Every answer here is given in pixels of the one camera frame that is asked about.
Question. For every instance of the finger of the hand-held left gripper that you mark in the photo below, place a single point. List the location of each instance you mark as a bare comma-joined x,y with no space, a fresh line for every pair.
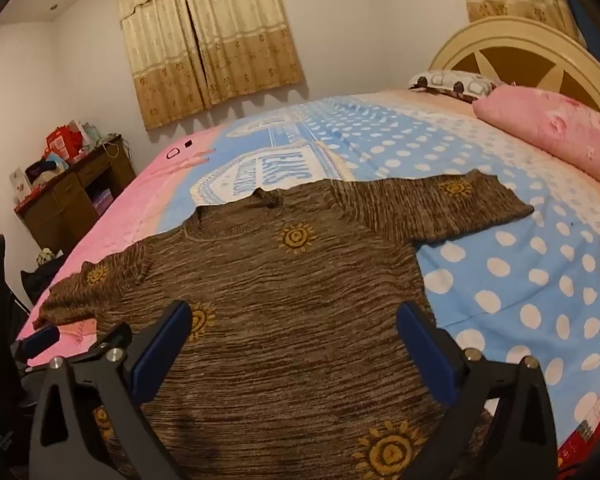
40,340

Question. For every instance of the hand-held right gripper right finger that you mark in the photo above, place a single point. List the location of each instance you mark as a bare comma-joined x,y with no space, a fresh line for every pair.
425,355

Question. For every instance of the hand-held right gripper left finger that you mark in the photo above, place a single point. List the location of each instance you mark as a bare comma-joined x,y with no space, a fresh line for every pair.
160,352

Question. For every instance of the brown knitted sweater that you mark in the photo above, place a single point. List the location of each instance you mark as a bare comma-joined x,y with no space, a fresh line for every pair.
280,335

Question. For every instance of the dark clothes pile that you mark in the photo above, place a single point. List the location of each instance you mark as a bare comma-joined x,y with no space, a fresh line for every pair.
45,167

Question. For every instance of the black bag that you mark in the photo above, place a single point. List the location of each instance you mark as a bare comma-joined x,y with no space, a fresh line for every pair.
42,280

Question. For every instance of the blue pink printed bed sheet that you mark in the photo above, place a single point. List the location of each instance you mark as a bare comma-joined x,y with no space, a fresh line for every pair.
505,285

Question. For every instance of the white printed box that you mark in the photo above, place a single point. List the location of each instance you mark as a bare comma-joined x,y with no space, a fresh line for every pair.
20,185

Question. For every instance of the brown wooden desk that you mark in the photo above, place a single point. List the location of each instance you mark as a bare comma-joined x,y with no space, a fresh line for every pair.
65,200

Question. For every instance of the black band loop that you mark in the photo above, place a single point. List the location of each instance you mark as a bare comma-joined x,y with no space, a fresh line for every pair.
172,152

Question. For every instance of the pink pillow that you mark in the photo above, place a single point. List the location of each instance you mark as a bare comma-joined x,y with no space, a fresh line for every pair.
550,125

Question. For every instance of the grey patterned pillow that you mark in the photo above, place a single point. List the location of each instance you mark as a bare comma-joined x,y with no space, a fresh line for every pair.
450,80

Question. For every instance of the wide beige window curtain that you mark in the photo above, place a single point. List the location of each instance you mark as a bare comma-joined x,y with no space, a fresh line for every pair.
230,35

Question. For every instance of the cream wooden headboard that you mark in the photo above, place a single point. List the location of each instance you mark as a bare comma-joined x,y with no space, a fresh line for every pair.
510,27

